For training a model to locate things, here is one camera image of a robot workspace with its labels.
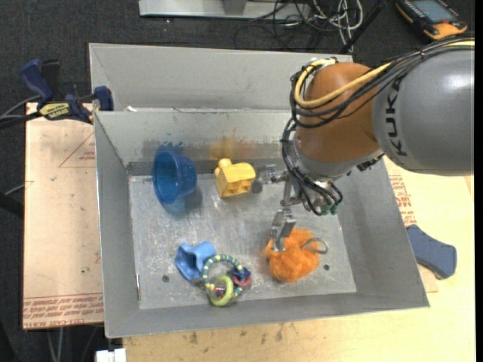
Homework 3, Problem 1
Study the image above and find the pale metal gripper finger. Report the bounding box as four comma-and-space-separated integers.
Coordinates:
279, 216, 299, 252
270, 209, 286, 250

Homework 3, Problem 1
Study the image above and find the orange mesh sponge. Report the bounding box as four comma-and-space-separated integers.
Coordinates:
263, 226, 330, 284

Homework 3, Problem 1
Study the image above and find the grey metal bin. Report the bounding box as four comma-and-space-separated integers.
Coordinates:
88, 42, 431, 339

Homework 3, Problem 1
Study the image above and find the yellow toy block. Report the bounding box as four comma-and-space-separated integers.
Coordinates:
214, 158, 257, 199

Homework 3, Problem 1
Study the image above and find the light blue plastic toy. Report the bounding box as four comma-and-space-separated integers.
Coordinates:
174, 241, 218, 282

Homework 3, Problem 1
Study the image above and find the blue plastic cup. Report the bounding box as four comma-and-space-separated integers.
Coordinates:
152, 150, 198, 207

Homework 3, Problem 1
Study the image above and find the brown cardboard board, red print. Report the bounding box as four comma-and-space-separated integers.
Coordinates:
21, 102, 441, 331

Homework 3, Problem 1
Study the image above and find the multicolour ring rattle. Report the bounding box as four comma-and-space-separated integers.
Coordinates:
199, 253, 253, 308

